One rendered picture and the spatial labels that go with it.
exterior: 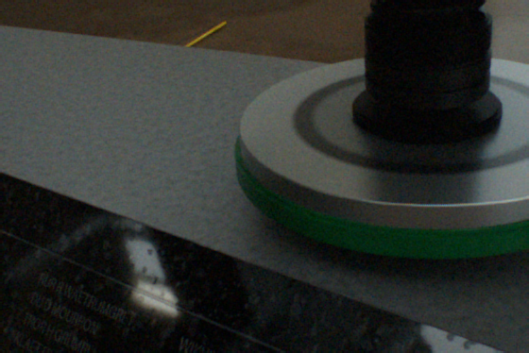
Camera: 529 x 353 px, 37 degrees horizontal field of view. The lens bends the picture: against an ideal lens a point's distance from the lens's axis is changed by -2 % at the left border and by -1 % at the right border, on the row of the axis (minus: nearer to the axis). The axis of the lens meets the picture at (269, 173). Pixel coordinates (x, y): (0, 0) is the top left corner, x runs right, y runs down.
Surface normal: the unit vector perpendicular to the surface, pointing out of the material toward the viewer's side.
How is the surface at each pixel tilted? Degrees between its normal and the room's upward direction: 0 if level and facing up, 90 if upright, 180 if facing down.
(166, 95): 0
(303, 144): 0
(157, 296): 45
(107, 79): 0
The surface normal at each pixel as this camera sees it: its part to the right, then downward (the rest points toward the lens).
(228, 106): -0.07, -0.89
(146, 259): -0.47, -0.35
